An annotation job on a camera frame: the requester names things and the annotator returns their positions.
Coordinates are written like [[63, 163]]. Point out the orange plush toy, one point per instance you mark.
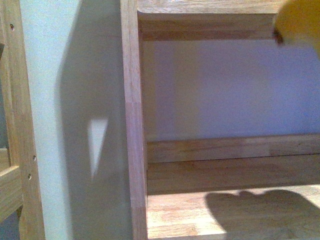
[[298, 21]]

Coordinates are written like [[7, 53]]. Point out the wooden shelf unit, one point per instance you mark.
[[204, 199]]

